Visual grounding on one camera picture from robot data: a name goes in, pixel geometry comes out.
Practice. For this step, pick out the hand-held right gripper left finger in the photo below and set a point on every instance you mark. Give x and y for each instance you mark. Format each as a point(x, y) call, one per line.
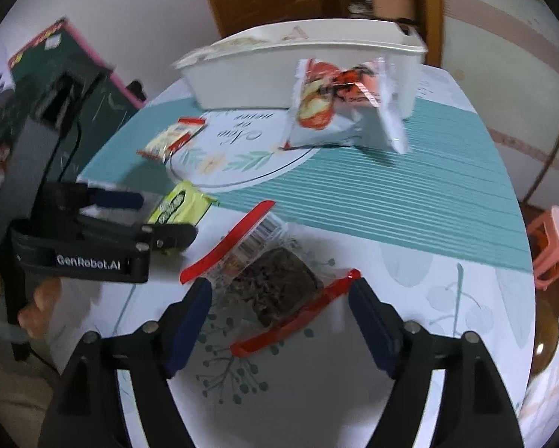
point(190, 326)

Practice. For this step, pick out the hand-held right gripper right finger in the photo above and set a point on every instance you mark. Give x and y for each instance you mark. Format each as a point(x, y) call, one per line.
point(373, 331)

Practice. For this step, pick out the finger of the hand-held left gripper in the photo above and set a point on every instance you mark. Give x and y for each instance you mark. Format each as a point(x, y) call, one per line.
point(116, 199)
point(172, 235)

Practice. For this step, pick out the green and yellow snack packet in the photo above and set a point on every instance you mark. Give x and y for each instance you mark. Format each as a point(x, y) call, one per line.
point(181, 203)

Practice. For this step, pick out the dark snack packet red edges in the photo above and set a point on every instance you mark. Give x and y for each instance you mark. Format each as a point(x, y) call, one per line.
point(279, 284)

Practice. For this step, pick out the white plastic storage bin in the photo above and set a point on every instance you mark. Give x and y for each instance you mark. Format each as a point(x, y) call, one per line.
point(251, 79)

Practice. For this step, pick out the cream wafer packet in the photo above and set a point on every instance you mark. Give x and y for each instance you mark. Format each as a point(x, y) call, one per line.
point(242, 41)

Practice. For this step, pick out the person's left hand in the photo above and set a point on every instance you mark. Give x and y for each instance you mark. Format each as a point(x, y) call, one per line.
point(41, 308)

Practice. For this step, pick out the small red-edged clear packet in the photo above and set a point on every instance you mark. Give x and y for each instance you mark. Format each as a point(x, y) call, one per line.
point(169, 139)

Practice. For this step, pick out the black clamp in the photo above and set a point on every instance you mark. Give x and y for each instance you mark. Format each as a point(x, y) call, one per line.
point(137, 91)

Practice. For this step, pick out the pink-framed green chalkboard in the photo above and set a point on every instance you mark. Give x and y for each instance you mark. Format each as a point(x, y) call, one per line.
point(50, 53)

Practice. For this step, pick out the pink striped bedsheet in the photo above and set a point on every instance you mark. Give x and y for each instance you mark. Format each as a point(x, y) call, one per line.
point(550, 401)

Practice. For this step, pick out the red and white snack packet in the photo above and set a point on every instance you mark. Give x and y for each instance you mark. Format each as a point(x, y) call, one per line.
point(317, 102)

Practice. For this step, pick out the pink plastic stool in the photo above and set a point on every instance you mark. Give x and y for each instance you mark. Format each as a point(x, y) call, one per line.
point(552, 238)

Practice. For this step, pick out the wooden shelf unit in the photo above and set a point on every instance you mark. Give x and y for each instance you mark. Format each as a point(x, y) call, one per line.
point(431, 9)

